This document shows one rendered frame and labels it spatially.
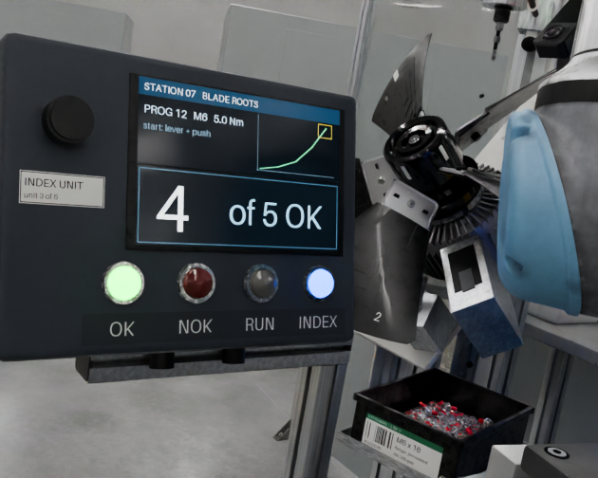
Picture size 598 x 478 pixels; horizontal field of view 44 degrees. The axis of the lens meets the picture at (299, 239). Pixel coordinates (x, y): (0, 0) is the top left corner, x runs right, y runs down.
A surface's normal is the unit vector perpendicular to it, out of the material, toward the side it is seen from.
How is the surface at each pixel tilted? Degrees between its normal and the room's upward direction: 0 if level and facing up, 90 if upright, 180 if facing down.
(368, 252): 51
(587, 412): 90
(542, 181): 73
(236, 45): 90
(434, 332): 77
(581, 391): 90
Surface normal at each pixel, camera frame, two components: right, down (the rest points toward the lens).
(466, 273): -0.52, -0.66
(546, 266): -0.33, 0.59
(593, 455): 0.16, -0.97
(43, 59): 0.58, -0.03
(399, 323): 0.08, -0.61
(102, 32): 0.15, 0.19
